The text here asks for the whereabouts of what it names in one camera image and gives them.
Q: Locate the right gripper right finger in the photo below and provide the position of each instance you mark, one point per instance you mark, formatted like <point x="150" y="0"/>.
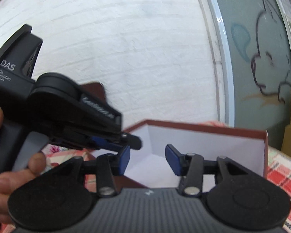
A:
<point x="191" y="168"/>

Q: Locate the red plaid bed blanket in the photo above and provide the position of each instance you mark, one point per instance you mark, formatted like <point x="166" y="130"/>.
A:
<point x="279" y="164"/>

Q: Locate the dark brown wooden board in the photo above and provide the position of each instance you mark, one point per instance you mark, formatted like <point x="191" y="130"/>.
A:
<point x="96" y="89"/>

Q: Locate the person's left hand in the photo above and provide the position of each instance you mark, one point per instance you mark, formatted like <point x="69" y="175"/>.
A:
<point x="10" y="181"/>

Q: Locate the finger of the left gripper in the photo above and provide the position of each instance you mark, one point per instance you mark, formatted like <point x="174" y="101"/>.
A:
<point x="126" y="143"/>

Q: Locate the green painted door panel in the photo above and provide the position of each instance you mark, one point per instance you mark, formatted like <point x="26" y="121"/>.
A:
<point x="261" y="62"/>

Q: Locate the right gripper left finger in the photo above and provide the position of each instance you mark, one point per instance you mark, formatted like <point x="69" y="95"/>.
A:
<point x="105" y="167"/>

